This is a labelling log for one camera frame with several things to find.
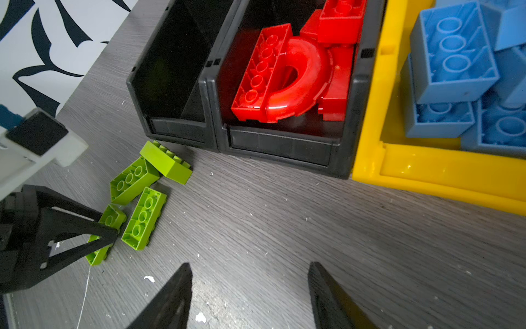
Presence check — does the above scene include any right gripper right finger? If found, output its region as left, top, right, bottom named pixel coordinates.
left=308, top=262, right=378, bottom=329

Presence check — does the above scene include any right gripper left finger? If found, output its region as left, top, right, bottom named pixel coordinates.
left=128, top=263, right=193, bottom=329

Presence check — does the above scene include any green brick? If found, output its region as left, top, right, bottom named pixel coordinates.
left=110, top=156, right=160, bottom=206
left=121, top=187, right=167, bottom=251
left=85, top=203, right=128, bottom=267
left=140, top=141, right=193, bottom=185

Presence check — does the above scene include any right black bin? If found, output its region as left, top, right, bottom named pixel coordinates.
left=201, top=1, right=387, bottom=179

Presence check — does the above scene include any red brick front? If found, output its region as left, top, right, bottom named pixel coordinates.
left=318, top=47, right=354, bottom=121

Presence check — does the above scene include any yellow bin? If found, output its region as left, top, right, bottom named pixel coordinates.
left=353, top=1, right=525, bottom=215

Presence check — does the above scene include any red small square brick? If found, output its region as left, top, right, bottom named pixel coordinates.
left=318, top=0, right=367, bottom=45

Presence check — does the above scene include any left black bin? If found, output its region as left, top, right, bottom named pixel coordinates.
left=127, top=1, right=239, bottom=149

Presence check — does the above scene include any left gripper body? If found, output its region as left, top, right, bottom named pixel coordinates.
left=1, top=191, right=29, bottom=294

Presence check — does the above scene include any red long brick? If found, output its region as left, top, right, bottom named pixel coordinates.
left=231, top=23, right=293, bottom=123

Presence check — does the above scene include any black bin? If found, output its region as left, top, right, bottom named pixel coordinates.
left=127, top=1, right=239, bottom=149
left=201, top=1, right=387, bottom=179

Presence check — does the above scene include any green brick top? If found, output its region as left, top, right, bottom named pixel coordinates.
left=140, top=141, right=193, bottom=185

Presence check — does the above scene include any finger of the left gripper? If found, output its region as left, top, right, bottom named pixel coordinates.
left=22, top=220, right=118, bottom=288
left=22, top=185, right=102, bottom=224

